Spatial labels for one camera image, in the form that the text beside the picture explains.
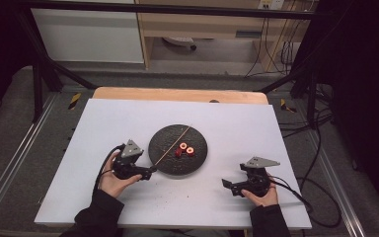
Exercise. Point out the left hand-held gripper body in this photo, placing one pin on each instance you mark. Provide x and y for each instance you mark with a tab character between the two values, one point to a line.
128	163

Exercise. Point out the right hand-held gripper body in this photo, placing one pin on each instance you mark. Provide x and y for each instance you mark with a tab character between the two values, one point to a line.
256	174

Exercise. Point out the round black plate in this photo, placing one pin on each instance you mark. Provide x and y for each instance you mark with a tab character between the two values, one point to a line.
177	164

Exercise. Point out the red fruit slice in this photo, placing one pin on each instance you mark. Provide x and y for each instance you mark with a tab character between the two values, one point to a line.
183	145
178	152

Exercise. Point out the wooden skewer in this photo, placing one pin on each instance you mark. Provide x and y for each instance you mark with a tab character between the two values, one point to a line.
172	144

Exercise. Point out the red rings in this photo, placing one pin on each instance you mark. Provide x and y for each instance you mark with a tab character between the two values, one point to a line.
189	151

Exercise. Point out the person's left hand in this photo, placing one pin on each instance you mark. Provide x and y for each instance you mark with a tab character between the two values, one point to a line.
113	184

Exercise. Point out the person's right hand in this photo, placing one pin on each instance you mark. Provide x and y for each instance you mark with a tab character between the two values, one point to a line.
265	199

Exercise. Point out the white board table cover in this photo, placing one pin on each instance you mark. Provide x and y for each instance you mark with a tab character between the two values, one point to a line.
210	204

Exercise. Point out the yellow black tape marker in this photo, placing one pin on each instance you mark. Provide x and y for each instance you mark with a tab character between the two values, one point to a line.
287	106
74	101

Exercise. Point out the light wooden table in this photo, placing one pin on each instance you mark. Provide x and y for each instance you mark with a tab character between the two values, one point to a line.
177	94

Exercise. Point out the small dark knob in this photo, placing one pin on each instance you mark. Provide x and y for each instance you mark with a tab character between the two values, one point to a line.
214	100

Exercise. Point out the white power strip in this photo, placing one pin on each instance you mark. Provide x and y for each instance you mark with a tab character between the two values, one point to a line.
177	41

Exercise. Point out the white cabinet panel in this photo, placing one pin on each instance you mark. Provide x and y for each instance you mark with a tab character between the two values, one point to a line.
85	36

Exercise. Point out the black curtain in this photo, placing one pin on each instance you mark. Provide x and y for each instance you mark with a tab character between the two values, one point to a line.
0	49
362	82

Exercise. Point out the light wooden shelf unit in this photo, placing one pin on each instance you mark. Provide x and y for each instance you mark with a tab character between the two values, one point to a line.
204	24

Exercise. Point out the aluminium floor rail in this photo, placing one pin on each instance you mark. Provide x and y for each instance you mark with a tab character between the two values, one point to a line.
16	154
339	187

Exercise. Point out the black metal frame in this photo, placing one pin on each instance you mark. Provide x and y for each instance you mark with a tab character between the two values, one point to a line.
39	85

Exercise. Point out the white wall socket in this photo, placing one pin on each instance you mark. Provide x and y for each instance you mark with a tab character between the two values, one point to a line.
271	4

